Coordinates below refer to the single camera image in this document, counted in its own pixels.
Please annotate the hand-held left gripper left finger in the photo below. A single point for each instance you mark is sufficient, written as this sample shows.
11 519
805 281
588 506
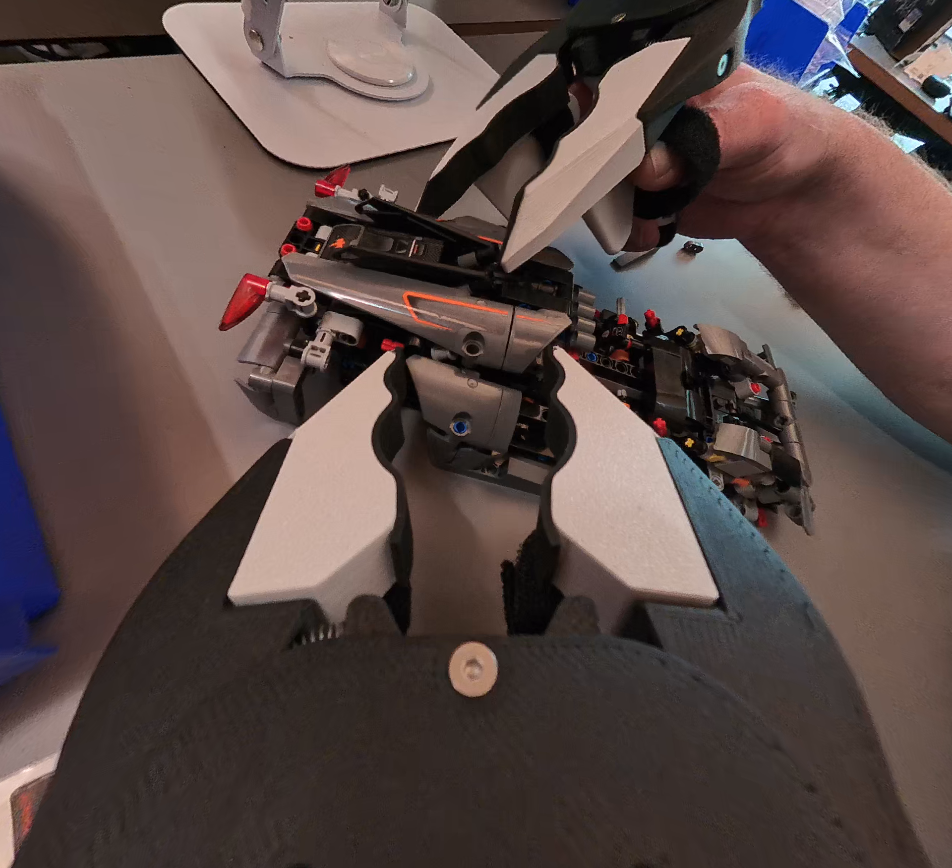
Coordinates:
320 503

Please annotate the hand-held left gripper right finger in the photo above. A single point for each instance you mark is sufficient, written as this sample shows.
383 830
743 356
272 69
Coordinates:
625 511

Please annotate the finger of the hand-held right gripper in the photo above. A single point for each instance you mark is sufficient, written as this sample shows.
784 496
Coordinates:
476 154
587 161

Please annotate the grey and black lego car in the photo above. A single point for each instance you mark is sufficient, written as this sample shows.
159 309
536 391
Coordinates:
446 306

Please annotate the blue bin with square tag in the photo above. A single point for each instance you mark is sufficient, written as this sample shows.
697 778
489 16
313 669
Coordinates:
22 548

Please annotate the person's right forearm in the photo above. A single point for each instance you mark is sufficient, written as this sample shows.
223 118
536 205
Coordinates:
877 273

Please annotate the small black lego piece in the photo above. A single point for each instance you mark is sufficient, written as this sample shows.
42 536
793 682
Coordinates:
692 247

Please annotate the lego sticker sheet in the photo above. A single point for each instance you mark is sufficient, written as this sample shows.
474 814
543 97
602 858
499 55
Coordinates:
30 816

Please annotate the person's right hand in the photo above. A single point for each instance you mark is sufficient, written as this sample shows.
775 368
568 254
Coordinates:
766 154

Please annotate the white metal book stand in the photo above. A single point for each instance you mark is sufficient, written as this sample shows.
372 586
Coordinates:
312 109

